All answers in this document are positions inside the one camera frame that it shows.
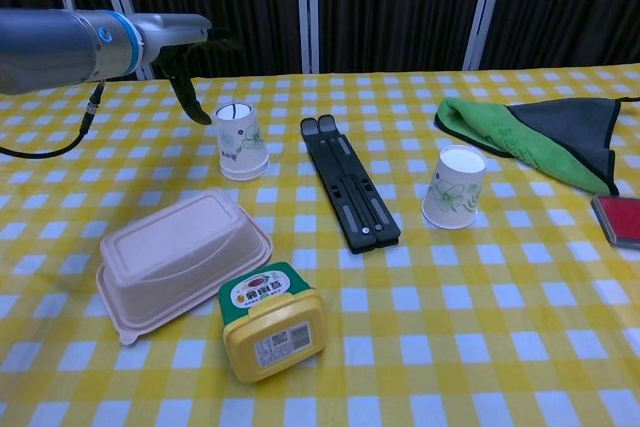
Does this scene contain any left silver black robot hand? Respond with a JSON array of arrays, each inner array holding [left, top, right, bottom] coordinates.
[[134, 13, 242, 127]]

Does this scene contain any paper cup with line mark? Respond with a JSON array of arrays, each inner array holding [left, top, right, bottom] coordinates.
[[213, 102, 272, 179]]

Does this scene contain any white floral paper cup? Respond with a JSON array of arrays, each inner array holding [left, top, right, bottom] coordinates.
[[221, 161, 271, 182], [421, 144, 488, 231]]

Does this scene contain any pink plastic lunch box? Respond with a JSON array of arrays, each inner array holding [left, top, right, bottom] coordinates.
[[95, 187, 274, 347]]

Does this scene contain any black folding laptop stand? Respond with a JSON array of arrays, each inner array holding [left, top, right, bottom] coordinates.
[[299, 114, 403, 255]]

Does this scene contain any green yellow sauce tub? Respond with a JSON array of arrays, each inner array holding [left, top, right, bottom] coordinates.
[[217, 261, 331, 384]]

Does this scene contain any green microfibre cloth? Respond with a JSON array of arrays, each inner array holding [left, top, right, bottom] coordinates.
[[433, 96, 620, 196]]

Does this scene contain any yellow white checked tablecloth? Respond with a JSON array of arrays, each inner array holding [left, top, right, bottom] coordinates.
[[0, 62, 640, 427]]

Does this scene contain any red stamp pad box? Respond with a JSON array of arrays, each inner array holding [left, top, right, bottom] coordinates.
[[590, 193, 640, 250]]

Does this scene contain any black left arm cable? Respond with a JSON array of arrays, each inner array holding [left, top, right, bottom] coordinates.
[[0, 80, 107, 161]]

